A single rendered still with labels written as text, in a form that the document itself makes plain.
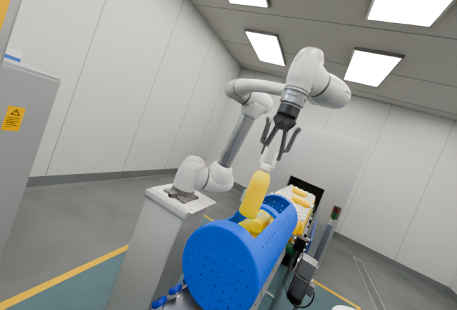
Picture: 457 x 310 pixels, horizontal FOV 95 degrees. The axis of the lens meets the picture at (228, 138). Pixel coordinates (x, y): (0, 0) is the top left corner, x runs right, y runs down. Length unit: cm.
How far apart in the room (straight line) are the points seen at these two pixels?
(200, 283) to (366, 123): 552
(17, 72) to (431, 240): 673
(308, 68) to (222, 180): 91
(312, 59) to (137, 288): 156
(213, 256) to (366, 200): 536
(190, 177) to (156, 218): 32
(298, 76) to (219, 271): 69
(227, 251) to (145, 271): 89
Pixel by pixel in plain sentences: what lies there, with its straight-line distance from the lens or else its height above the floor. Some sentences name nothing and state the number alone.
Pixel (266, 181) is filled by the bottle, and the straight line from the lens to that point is 76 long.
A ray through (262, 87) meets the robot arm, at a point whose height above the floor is 178.
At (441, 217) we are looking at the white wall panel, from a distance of 638.
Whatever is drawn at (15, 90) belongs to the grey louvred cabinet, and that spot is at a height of 131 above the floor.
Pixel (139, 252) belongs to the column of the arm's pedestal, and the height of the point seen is 62.
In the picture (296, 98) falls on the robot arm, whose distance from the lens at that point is 76.
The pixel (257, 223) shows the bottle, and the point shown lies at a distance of 107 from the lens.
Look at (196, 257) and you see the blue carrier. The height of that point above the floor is 108.
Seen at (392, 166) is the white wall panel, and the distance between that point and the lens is 602.
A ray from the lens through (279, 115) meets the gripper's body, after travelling 78.
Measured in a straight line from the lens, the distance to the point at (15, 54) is 183.
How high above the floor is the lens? 154
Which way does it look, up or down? 3 degrees down
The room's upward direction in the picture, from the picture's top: 21 degrees clockwise
